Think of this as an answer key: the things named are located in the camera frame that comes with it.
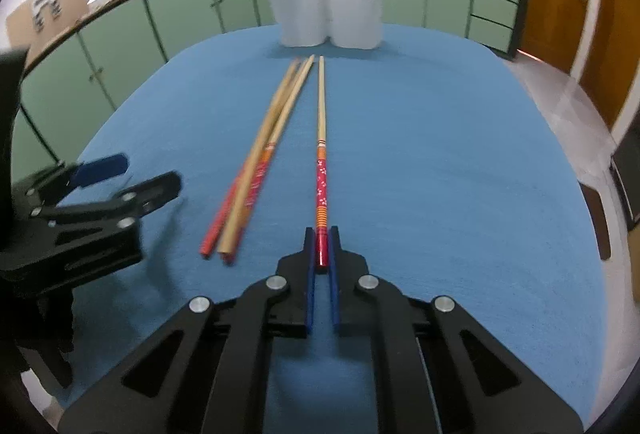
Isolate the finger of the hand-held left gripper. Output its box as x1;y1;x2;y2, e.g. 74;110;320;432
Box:
11;153;130;215
32;170;183;237

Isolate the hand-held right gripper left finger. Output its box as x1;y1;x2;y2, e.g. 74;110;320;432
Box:
59;226;317;434

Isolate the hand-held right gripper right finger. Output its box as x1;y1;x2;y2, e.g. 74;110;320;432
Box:
330;226;584;434

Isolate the red-handled wooden chopstick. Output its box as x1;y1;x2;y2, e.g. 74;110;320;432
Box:
224;54;316;265
314;56;332;273
200;58;307;257

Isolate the plain wooden chopstick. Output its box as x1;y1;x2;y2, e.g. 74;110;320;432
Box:
216;58;301;259

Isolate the white utensil holder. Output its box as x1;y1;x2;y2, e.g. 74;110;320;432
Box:
260;0;387;50

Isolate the green base cabinet run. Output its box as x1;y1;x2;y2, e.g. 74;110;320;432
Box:
10;0;531;179

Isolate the blue table mat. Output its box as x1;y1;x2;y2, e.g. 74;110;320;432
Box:
50;24;608;434

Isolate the brown cardboard board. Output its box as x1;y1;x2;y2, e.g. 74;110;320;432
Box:
5;0;88;47

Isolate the black glass cabinet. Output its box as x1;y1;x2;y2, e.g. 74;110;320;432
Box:
610;124;640;229

